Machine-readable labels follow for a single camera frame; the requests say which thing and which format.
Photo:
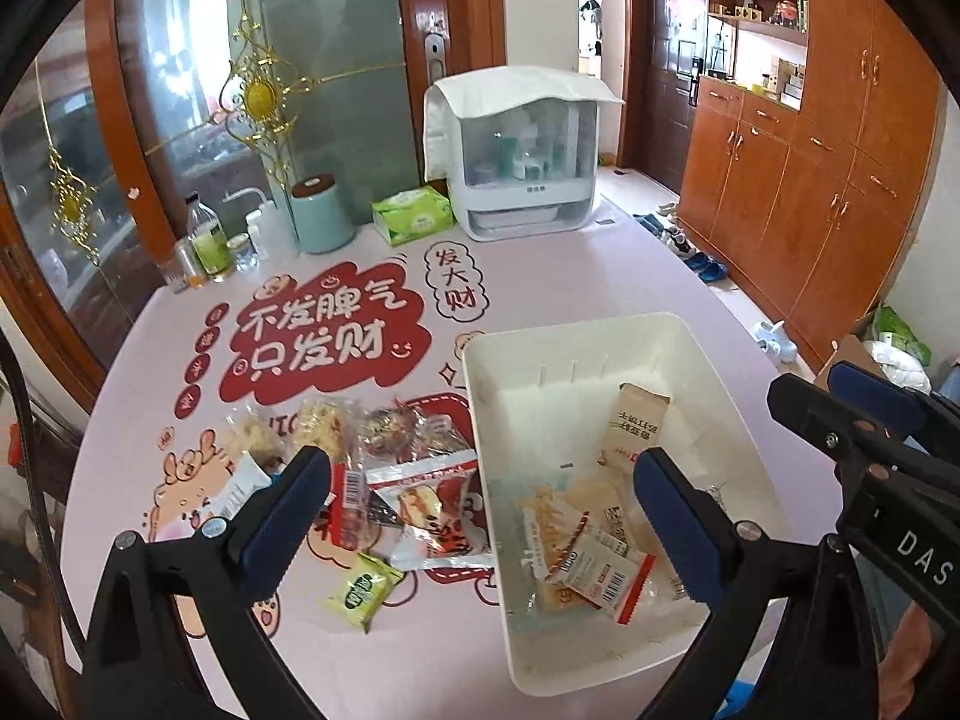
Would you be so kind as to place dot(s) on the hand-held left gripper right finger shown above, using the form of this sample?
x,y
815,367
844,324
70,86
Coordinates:
x,y
675,525

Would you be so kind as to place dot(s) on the dark brown entrance door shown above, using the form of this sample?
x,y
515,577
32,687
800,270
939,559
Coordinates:
x,y
671,90

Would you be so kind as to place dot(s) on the white slippers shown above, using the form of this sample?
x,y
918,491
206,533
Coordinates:
x,y
776,341

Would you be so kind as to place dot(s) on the brown paper snack packet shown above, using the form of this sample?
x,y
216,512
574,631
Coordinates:
x,y
637,420

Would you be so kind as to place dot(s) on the white and blue snack packet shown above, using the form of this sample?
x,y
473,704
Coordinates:
x,y
244,487

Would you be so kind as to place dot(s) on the red white barcode packet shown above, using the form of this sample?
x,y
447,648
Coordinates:
x,y
354,499

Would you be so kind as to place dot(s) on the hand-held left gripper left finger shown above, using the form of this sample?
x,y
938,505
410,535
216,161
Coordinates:
x,y
289,517

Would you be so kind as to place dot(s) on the wooden wall cabinet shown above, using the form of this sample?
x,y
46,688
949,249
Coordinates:
x,y
825,187

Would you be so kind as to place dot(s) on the large red meat snack packet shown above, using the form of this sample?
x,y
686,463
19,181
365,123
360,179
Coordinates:
x,y
435,510

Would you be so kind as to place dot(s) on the green label glass bottle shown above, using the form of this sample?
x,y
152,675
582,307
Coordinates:
x,y
208,244

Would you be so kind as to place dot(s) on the white orange barcode packet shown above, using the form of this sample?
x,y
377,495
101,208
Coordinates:
x,y
600,577

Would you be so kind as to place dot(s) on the gold door ornament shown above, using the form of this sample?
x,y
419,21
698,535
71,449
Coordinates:
x,y
259,94
71,202

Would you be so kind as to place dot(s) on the green and white bag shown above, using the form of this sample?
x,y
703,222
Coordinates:
x,y
900,334

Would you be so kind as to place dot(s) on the red plastic item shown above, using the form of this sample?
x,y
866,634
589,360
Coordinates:
x,y
13,446

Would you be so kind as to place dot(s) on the white squeeze bottle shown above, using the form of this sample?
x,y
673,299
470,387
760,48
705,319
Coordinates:
x,y
274,236

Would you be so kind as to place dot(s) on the white sterilizer cabinet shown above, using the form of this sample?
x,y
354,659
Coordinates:
x,y
525,195

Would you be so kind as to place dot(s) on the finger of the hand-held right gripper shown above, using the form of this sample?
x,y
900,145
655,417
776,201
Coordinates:
x,y
817,416
877,390

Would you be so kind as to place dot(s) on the white quilted cover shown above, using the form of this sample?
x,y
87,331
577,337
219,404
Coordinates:
x,y
517,86

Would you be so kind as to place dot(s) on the clear glass cup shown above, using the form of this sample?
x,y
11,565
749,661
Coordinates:
x,y
174,277

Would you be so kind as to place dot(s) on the green snack packet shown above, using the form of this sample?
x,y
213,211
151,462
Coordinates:
x,y
364,592

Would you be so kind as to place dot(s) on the glass door with wooden frame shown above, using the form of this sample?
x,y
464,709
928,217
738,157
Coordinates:
x,y
337,30

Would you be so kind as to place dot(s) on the printed pink table mat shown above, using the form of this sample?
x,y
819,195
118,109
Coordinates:
x,y
525,285

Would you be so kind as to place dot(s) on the clear puffed rice packet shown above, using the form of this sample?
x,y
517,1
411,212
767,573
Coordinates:
x,y
322,427

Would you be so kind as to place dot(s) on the pale orange cracker packet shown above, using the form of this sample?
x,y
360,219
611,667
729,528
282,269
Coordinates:
x,y
547,517

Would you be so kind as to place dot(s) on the beige snack packet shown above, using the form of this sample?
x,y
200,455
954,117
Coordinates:
x,y
604,510

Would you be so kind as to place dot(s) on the silver orange tin can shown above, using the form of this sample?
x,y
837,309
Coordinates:
x,y
189,262

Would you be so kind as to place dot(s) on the blue slippers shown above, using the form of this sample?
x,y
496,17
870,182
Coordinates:
x,y
706,266

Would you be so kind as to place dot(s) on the pale yellow cracker packet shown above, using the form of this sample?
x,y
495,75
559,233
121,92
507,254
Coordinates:
x,y
251,435

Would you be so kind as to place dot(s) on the white plastic bin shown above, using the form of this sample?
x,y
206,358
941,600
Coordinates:
x,y
555,360

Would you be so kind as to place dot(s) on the cardboard box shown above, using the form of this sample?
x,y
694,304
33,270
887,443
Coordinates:
x,y
844,360

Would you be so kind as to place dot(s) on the green tissue pack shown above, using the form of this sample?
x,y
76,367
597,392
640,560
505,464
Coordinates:
x,y
412,214

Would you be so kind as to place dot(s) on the teal canister with brown lid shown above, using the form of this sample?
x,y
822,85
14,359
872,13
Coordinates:
x,y
322,217

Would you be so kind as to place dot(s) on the small glass jar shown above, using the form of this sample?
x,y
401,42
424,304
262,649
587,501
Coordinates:
x,y
243,255

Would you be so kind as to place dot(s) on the red clear snack packet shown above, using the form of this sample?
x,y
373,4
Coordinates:
x,y
442,436

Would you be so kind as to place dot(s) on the person's right forearm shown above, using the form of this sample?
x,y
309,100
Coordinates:
x,y
916,660

